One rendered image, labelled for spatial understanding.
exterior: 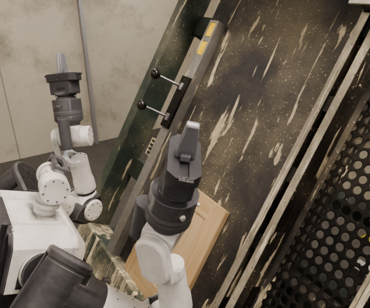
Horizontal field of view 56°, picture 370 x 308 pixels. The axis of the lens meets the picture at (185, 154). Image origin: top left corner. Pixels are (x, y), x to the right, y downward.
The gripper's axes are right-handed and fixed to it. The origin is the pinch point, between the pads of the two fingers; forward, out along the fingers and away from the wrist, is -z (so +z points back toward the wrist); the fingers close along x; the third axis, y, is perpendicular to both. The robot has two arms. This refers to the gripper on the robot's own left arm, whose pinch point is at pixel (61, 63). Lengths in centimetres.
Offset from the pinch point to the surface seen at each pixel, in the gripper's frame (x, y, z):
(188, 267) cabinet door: 37, -2, 64
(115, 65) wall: -175, -281, -25
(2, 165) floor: -269, -178, 79
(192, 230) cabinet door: 37, -8, 54
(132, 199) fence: 7, -21, 50
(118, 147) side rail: -7.3, -35.0, 32.8
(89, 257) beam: -15, -17, 75
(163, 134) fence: 18.8, -27.1, 26.6
